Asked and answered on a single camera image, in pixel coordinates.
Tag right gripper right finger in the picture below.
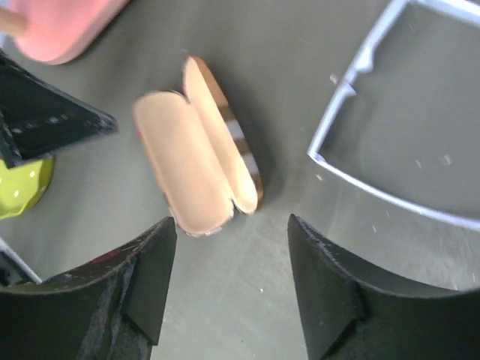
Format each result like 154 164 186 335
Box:
287 215 479 359

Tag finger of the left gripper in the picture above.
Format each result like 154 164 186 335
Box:
1 52 118 168

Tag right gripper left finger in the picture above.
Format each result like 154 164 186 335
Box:
1 217 177 359

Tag plaid glasses case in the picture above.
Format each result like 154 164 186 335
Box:
132 55 264 236

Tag white sunglasses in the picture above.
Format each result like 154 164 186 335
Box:
307 1 479 232

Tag yellow-green dotted plate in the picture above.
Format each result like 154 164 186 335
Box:
1 158 55 220

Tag pink tiered wooden shelf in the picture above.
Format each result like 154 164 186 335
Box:
1 0 128 65

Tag aluminium frame rail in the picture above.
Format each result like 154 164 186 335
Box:
0 238 42 287

